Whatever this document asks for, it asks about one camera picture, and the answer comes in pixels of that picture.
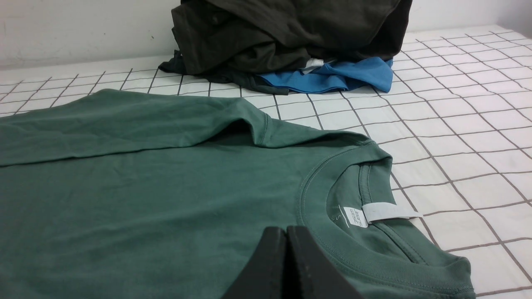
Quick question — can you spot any dark grey crumpled garment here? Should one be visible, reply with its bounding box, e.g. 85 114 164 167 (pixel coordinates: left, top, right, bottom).
158 0 412 95

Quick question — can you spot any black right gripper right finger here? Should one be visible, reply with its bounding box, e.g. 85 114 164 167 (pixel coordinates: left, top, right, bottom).
286 226 363 299

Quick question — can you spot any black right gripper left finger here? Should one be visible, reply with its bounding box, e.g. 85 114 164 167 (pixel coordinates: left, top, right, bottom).
222 227 287 299

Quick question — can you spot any green long-sleeved shirt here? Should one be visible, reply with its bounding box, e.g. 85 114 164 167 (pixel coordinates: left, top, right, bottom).
1 89 476 299

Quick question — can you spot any blue crumpled garment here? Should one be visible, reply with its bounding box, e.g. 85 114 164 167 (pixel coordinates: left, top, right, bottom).
259 57 393 93

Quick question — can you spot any white grid-patterned table cloth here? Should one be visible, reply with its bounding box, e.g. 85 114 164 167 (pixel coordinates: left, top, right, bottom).
1 28 531 299

